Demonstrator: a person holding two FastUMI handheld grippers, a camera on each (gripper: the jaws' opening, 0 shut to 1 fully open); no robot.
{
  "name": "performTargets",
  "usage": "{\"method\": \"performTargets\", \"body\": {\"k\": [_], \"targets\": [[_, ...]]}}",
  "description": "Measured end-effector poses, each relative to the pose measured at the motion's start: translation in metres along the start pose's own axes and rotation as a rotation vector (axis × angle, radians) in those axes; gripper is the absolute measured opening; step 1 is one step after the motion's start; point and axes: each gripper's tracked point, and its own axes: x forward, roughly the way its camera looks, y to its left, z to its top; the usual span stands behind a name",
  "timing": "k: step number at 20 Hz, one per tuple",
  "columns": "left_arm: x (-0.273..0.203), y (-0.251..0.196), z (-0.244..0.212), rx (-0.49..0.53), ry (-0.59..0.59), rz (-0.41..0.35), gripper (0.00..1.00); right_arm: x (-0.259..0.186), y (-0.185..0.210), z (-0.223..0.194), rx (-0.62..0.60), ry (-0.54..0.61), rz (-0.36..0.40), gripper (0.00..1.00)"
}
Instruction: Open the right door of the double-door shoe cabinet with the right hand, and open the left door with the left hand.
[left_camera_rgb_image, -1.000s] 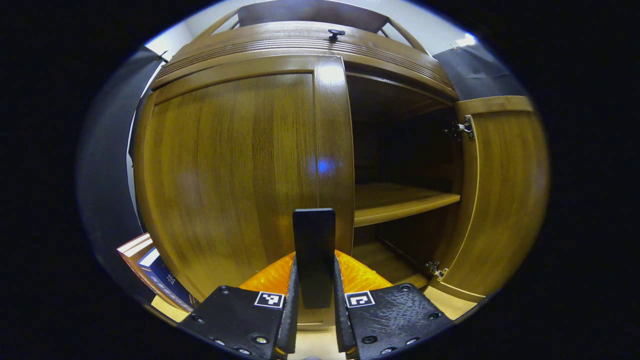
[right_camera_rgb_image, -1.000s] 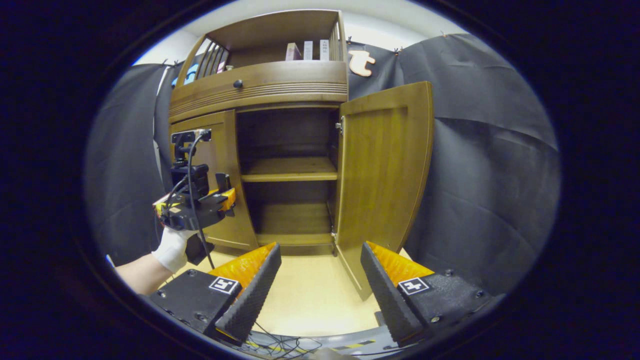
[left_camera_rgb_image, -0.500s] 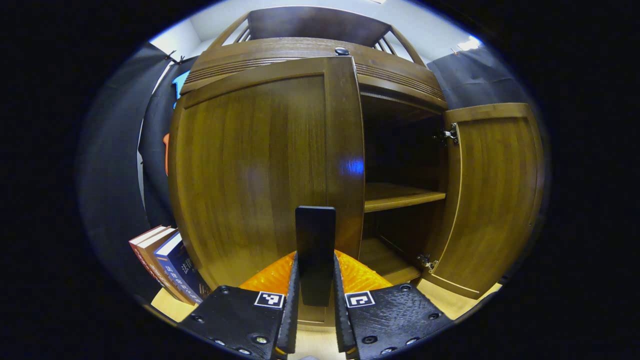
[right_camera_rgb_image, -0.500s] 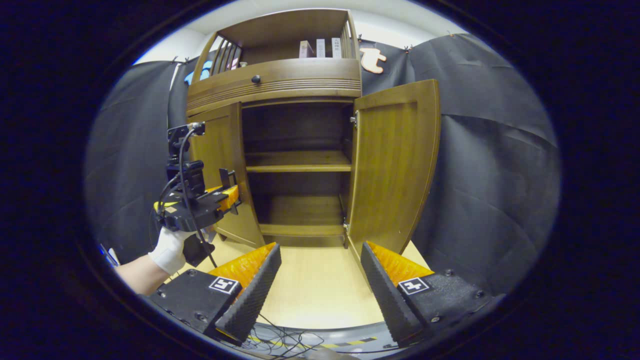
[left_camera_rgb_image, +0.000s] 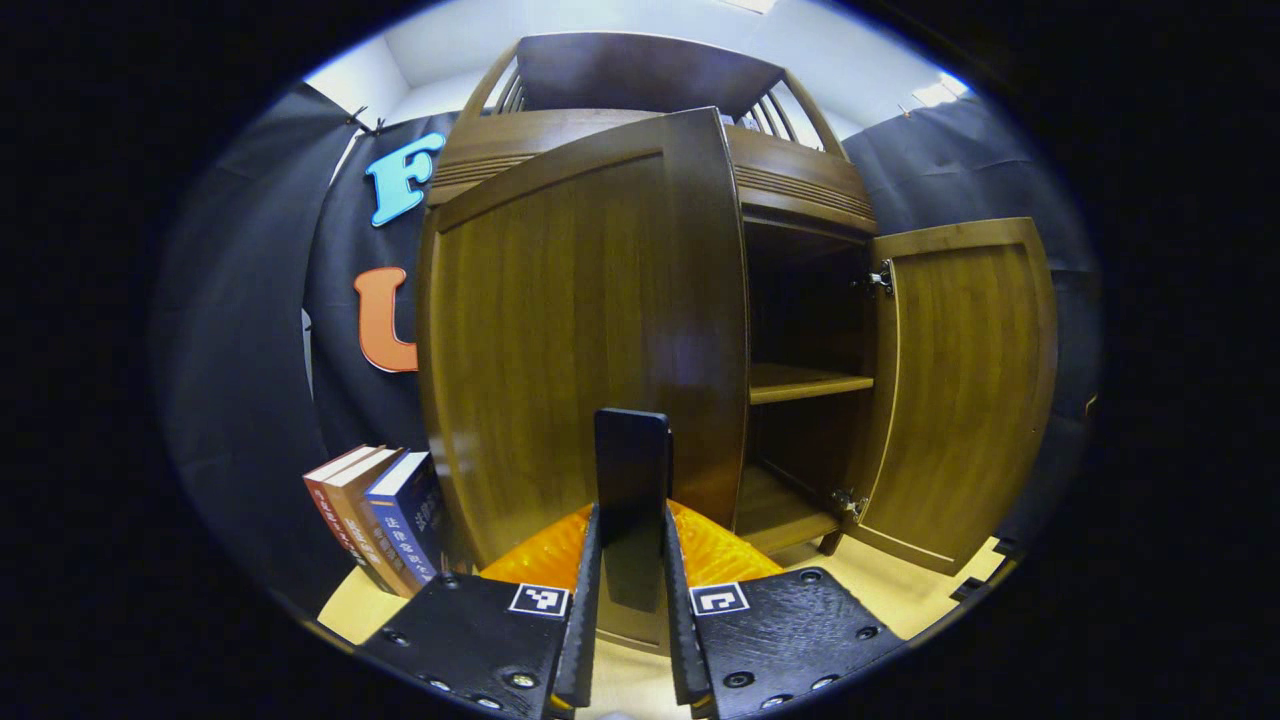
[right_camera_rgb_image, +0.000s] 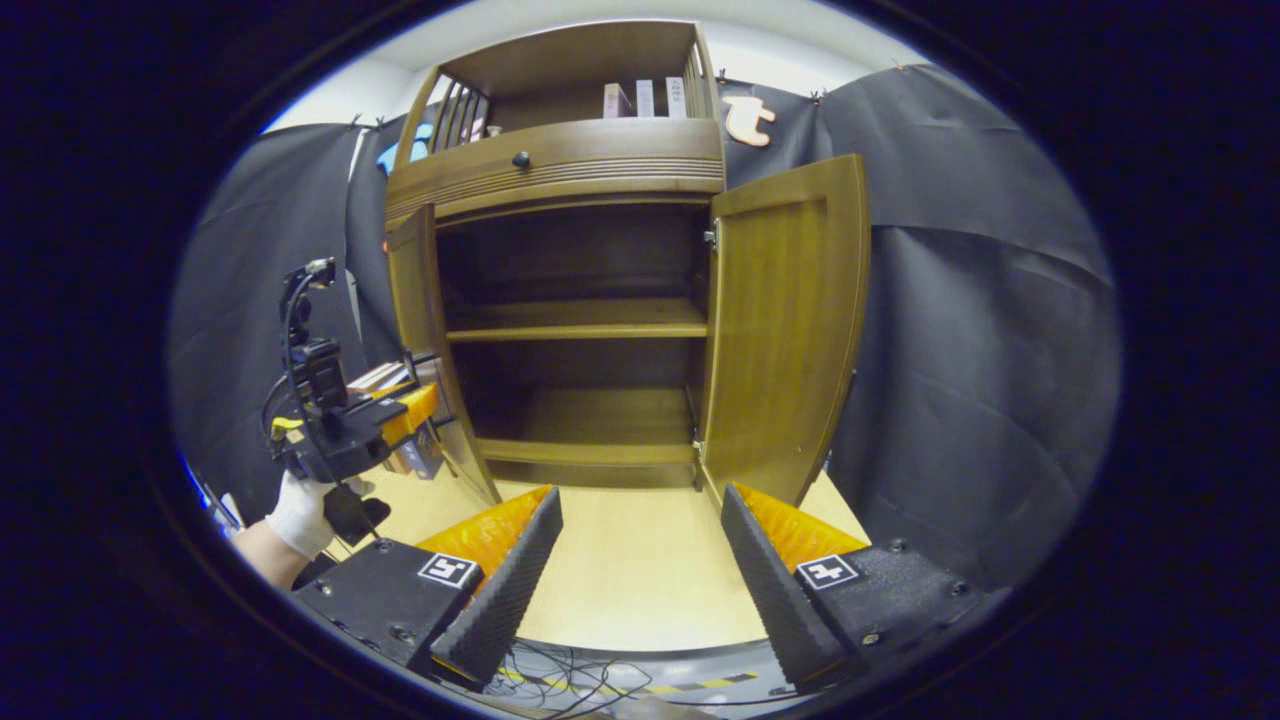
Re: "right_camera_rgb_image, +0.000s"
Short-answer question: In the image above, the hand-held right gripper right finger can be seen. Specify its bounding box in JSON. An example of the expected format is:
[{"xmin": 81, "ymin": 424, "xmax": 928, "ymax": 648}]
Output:
[{"xmin": 720, "ymin": 484, "xmax": 1011, "ymax": 694}]

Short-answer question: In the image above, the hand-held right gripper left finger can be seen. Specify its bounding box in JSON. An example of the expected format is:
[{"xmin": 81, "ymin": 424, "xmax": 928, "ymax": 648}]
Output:
[{"xmin": 290, "ymin": 487, "xmax": 565, "ymax": 692}]

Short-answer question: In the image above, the wooden shoe cabinet door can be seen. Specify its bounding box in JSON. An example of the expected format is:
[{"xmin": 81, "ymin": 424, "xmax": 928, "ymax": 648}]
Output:
[
  {"xmin": 384, "ymin": 204, "xmax": 502, "ymax": 507},
  {"xmin": 697, "ymin": 153, "xmax": 872, "ymax": 510}
]

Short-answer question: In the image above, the wooden double-door shoe cabinet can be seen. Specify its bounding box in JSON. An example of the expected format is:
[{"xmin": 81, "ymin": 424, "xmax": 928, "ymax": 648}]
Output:
[{"xmin": 383, "ymin": 20, "xmax": 872, "ymax": 512}]

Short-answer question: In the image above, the wooden inner cabinet shelf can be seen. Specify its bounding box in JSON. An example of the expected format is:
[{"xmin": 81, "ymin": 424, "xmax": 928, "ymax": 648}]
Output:
[{"xmin": 444, "ymin": 297, "xmax": 710, "ymax": 344}]

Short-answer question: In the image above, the wooden cabinet drawer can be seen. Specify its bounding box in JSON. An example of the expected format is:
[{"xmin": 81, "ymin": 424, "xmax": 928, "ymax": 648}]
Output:
[{"xmin": 384, "ymin": 118, "xmax": 727, "ymax": 225}]

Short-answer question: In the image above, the blue book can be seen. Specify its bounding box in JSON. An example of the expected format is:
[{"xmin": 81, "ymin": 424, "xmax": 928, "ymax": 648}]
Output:
[{"xmin": 385, "ymin": 430, "xmax": 448, "ymax": 480}]

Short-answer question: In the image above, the yellow black floor tape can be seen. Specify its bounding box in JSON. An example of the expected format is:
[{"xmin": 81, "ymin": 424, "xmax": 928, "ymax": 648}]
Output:
[{"xmin": 500, "ymin": 671, "xmax": 762, "ymax": 699}]

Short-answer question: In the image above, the black backdrop cloth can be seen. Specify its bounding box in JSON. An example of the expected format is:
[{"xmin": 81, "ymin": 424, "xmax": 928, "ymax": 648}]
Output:
[{"xmin": 168, "ymin": 62, "xmax": 1124, "ymax": 593}]

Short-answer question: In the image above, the black cable tangle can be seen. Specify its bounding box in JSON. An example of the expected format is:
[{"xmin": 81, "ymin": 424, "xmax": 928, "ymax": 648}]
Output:
[{"xmin": 488, "ymin": 640, "xmax": 663, "ymax": 720}]

